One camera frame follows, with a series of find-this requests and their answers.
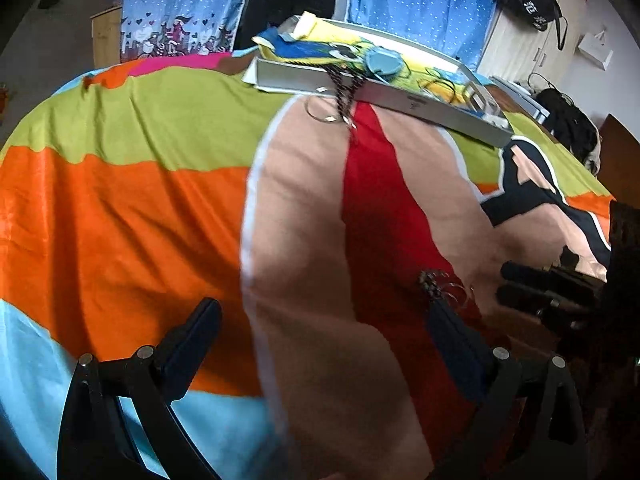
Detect thin brown hoop bracelets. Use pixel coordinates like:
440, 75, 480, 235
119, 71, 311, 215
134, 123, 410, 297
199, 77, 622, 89
419, 76, 464, 107

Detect beige hair claw clip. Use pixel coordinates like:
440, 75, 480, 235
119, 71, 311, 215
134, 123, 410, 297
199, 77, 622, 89
462, 82, 502, 122

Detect beige garment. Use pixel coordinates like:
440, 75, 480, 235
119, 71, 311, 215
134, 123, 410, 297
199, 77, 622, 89
584, 134, 604, 172

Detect black beaded ring charm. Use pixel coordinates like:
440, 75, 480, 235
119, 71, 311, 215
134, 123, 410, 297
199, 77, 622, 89
418, 269, 477, 312

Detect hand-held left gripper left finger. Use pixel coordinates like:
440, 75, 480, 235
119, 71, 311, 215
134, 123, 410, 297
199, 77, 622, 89
56, 297, 223, 480

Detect grey shallow box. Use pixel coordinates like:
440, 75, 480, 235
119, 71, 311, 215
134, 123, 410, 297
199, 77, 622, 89
243, 15, 516, 150

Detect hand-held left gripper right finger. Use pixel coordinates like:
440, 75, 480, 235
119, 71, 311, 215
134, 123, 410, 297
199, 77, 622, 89
425, 302, 589, 480

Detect wooden headboard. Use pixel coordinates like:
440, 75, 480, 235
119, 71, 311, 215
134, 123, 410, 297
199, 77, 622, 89
597, 113, 640, 212

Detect wooden cabinet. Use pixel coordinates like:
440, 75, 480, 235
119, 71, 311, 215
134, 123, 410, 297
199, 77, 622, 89
90, 3, 125, 69

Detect cartoon frog printed cloth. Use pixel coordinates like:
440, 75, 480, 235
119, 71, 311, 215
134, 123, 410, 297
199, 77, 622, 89
252, 12, 482, 107

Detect blue round case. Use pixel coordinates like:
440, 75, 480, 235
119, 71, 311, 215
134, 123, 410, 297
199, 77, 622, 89
362, 45, 404, 81

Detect white desk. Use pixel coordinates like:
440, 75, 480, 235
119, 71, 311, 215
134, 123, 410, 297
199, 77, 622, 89
492, 75, 546, 122

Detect black clothes pile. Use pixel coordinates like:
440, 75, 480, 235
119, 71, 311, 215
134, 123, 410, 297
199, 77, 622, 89
537, 87, 601, 162

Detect colourful cartoon printed blanket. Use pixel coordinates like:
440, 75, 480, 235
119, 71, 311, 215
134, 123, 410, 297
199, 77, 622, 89
0, 50, 617, 480

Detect white paper bag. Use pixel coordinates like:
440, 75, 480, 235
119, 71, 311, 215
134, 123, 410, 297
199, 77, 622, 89
577, 29, 615, 69

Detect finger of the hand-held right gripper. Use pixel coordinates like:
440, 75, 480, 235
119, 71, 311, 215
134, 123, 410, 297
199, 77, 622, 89
501, 260, 568, 287
496, 285, 597, 319

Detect silver bangle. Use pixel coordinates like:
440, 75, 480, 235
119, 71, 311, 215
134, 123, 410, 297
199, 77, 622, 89
304, 87, 357, 127

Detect white wardrobe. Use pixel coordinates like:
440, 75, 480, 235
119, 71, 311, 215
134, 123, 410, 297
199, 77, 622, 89
477, 0, 589, 92

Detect blue dotted curtain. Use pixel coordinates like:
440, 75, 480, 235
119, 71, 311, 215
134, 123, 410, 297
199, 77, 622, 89
121, 0, 259, 64
347, 0, 509, 69

